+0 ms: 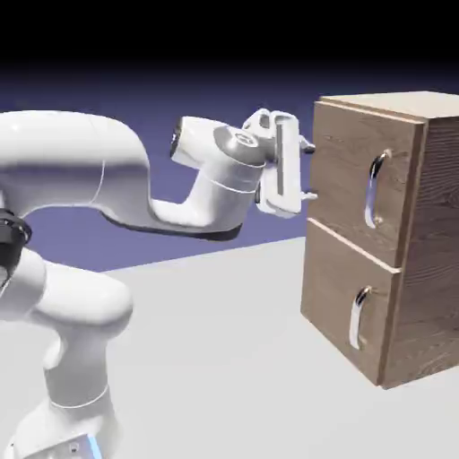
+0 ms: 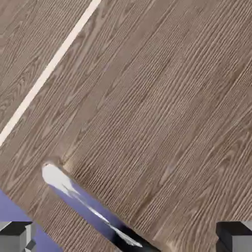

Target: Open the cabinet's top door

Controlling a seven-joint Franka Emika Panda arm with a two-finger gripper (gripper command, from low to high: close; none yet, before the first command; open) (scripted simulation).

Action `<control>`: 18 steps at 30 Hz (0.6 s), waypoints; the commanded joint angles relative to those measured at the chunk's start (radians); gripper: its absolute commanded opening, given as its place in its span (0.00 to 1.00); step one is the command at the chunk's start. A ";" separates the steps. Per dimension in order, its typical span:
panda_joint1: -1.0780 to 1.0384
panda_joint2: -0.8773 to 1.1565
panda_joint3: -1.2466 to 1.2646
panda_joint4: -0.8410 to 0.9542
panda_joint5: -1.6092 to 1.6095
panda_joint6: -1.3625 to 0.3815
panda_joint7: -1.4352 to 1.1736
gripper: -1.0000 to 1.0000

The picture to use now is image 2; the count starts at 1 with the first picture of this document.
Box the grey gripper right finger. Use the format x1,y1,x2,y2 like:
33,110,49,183
216,220,252,252

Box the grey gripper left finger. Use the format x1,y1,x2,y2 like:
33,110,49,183
0,221,37,252

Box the brown wooden cabinet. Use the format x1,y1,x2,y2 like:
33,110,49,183
0,0,252,252

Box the shiny curved metal handle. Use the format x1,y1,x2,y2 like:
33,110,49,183
41,162,160,252

